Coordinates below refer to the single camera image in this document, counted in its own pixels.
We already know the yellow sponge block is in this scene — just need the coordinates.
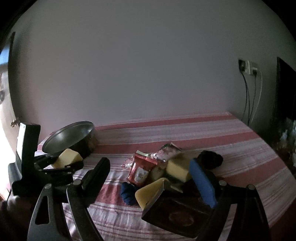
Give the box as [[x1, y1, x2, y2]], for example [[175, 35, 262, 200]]
[[52, 149, 83, 169]]

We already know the white power cable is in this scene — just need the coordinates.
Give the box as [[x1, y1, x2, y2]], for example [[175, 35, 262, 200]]
[[250, 69, 263, 125]]

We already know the yellow green scrub sponge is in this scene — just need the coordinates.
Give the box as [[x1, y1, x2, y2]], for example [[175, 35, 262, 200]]
[[166, 156, 191, 183]]

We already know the large yellow sponge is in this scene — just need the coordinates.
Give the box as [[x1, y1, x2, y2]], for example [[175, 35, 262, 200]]
[[135, 178, 169, 210]]

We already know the blue cloth ball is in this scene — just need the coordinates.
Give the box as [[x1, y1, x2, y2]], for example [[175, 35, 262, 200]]
[[120, 182, 139, 206]]

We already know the brass door handle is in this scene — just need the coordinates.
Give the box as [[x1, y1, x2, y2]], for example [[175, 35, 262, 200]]
[[10, 118, 20, 128]]

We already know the black cloth ball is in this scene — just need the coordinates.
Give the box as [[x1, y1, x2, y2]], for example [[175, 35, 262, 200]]
[[195, 151, 224, 171]]

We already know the pink candy bag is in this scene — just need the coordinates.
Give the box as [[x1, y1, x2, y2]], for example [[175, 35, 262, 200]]
[[121, 143, 183, 171]]

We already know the red snack pouch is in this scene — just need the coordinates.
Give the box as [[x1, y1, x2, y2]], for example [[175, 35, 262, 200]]
[[127, 154, 158, 187]]

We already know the wall power socket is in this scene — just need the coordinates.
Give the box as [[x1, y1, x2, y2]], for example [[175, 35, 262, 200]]
[[238, 59, 258, 76]]

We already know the pink striped tablecloth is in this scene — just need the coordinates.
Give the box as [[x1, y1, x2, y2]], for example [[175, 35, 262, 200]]
[[74, 113, 295, 240]]

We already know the black power cable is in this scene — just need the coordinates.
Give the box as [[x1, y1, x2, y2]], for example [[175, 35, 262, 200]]
[[240, 71, 257, 126]]

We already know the black square box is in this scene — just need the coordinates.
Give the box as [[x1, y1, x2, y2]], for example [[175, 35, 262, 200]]
[[142, 180, 213, 238]]

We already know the round metal tin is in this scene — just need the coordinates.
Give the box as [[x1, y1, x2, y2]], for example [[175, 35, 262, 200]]
[[42, 121, 98, 159]]

